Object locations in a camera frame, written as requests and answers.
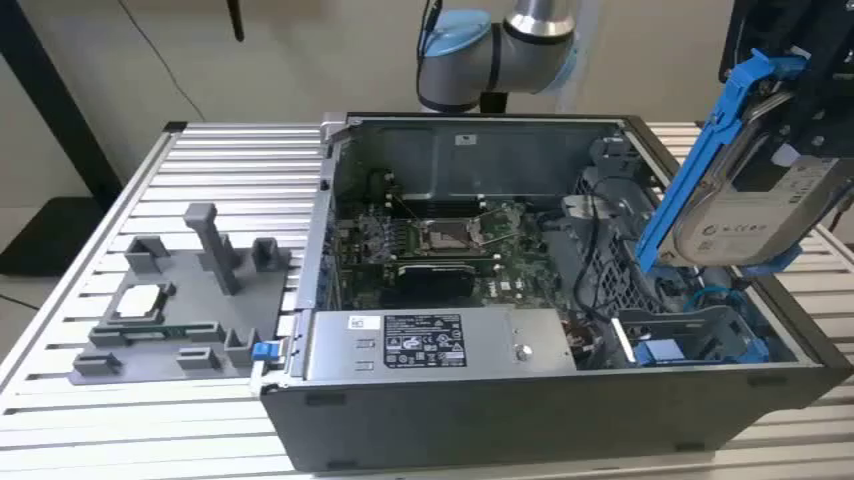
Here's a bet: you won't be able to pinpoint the long black wire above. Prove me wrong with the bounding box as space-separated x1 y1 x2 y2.
571 178 646 322

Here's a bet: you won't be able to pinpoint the silver power supply unit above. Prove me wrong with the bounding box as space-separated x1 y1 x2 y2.
301 307 579 377

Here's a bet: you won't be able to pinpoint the light blue disk wire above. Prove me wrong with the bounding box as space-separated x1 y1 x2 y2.
685 283 740 324

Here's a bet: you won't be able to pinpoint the black graphics card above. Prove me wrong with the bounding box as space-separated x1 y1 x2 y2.
395 262 479 307

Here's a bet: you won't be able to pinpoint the green motherboard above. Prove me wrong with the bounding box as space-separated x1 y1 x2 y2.
330 199 575 312

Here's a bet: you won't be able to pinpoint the grey metal disk bay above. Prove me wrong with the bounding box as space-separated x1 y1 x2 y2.
543 135 800 371

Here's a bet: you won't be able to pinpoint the black open PC case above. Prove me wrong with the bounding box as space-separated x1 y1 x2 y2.
250 110 854 474

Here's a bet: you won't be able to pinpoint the black slanted post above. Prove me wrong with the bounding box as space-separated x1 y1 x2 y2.
0 0 126 211

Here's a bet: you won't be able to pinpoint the thin wall wire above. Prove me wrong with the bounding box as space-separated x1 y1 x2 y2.
126 0 210 124

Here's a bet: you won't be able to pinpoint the metal socket cover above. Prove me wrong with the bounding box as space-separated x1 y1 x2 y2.
475 202 530 240

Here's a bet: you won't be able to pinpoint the silver CPU chip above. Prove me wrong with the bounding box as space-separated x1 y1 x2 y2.
115 284 170 320

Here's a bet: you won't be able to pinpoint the CPU socket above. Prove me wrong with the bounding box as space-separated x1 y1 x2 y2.
415 217 483 257

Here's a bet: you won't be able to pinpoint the black floor base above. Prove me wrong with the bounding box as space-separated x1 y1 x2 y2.
0 196 126 277

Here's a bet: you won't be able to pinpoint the hard disk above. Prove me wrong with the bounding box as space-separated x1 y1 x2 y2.
633 48 854 279

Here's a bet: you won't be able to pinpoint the grey parts rack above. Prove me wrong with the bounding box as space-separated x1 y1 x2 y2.
70 202 293 386

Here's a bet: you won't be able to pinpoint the black hanging rod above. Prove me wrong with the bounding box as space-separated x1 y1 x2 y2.
225 0 247 42

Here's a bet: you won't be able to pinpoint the black RAM slots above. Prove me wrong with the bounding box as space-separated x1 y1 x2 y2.
391 196 483 220

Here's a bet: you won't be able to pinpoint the green RAM stick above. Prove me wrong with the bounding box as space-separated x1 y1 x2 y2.
123 324 203 340

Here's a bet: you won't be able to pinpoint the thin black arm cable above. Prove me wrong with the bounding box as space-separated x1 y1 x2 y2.
417 0 447 64

